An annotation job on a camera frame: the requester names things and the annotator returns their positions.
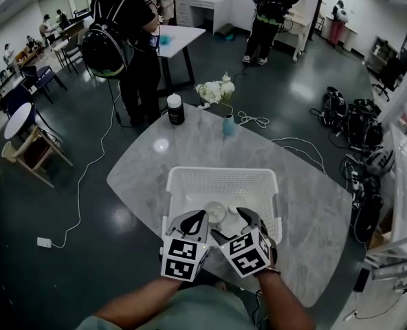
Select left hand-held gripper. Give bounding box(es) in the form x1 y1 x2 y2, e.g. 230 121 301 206
161 210 210 283

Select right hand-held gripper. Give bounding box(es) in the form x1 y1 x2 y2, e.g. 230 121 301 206
210 207 272 278

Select grey cup with handle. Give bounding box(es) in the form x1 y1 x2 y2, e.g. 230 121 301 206
203 201 229 225

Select white plastic basket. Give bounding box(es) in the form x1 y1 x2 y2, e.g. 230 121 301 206
161 166 283 247

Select person's right forearm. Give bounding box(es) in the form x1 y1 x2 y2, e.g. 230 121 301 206
258 269 316 330

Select person's left forearm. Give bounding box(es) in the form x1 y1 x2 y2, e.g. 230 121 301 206
93 275 187 330

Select person's right hand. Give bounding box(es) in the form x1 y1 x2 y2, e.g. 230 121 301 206
263 234 280 273

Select blue vase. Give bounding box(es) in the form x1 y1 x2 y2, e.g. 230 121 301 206
222 113 236 137

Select black canister white lid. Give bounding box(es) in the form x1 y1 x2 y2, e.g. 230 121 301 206
166 93 186 127

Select white flower bouquet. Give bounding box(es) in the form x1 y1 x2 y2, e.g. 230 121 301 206
195 72 236 105

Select white dome backpack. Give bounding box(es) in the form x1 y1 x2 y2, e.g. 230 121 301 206
364 148 395 177

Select pile of black backpacks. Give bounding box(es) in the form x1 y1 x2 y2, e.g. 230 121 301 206
309 86 385 243

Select white metal shelf rack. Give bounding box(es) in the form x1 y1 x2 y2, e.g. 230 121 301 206
364 77 407 288

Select wooden chair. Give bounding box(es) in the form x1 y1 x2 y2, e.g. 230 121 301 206
12 125 74 188

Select white rectangular table black legs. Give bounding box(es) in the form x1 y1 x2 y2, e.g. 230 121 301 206
157 25 207 98

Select beige paper bucket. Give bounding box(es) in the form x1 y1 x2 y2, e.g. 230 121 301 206
1 141 18 163

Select black dome backpack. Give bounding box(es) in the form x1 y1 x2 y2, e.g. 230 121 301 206
81 22 135 79

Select dark teal floor bag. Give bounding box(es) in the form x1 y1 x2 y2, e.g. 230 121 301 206
215 23 241 43

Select round white table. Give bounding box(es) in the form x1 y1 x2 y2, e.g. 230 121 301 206
3 102 32 140

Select navy chair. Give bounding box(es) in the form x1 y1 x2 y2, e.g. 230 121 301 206
20 65 68 105

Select black office chair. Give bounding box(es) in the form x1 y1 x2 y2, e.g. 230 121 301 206
371 55 406 101

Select grey chair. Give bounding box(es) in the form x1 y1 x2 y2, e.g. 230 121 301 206
52 29 89 76

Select black green-striped backpack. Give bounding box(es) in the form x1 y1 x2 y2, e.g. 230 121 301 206
256 0 287 25

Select grey cabinet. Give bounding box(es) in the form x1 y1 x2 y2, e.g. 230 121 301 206
366 36 399 76

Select white dresser desk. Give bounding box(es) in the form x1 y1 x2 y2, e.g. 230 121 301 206
175 0 224 36

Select looped white cable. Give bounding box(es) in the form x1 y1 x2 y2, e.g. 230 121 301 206
270 137 328 177

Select coiled white cable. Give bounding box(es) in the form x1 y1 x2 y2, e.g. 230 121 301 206
236 111 270 129

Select long white floor cable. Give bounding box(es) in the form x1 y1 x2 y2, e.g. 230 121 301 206
50 94 122 249

